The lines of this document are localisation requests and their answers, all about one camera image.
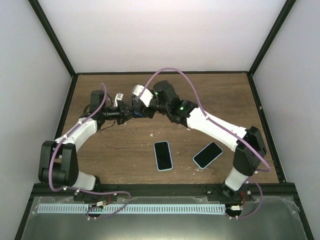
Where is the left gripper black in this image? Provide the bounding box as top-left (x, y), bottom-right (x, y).
top-left (101, 101), bottom-right (139, 126)

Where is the blue phone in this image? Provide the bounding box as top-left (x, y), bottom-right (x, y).
top-left (133, 109), bottom-right (145, 118)

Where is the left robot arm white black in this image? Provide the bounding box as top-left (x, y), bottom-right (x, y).
top-left (38, 90), bottom-right (134, 202)

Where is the metal front plate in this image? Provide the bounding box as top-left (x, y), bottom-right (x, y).
top-left (23, 196), bottom-right (306, 240)

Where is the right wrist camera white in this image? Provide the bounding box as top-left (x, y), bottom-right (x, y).
top-left (131, 84), bottom-right (154, 108)

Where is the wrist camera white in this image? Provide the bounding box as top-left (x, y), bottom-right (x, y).
top-left (131, 84), bottom-right (154, 108)
top-left (113, 92), bottom-right (124, 108)

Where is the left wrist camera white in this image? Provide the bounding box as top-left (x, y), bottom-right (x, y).
top-left (113, 92), bottom-right (124, 108)

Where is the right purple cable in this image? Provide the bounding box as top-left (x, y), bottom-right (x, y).
top-left (139, 67), bottom-right (271, 220)

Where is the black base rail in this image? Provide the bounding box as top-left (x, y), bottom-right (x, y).
top-left (33, 182), bottom-right (296, 202)

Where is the light-blue slotted cable duct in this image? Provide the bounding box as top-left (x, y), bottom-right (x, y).
top-left (36, 203), bottom-right (226, 215)

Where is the black enclosure frame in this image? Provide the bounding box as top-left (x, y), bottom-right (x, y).
top-left (14, 0), bottom-right (314, 240)

